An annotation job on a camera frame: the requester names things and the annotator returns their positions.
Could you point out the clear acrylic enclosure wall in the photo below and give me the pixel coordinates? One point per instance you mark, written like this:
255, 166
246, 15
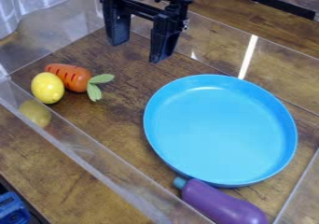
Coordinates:
76, 156

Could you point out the blue round tray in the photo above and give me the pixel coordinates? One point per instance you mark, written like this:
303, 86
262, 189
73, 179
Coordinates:
219, 129

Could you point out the blue plastic crate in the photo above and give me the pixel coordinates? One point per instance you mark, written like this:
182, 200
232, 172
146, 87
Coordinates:
13, 212

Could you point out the orange toy carrot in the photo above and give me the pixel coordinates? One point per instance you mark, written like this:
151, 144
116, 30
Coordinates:
79, 80

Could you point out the yellow toy lemon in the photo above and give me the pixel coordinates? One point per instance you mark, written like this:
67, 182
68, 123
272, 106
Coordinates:
47, 88

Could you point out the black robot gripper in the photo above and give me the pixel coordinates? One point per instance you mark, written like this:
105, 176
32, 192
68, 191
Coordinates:
164, 33

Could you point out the purple toy eggplant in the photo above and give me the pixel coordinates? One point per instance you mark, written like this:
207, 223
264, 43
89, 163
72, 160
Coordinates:
222, 208

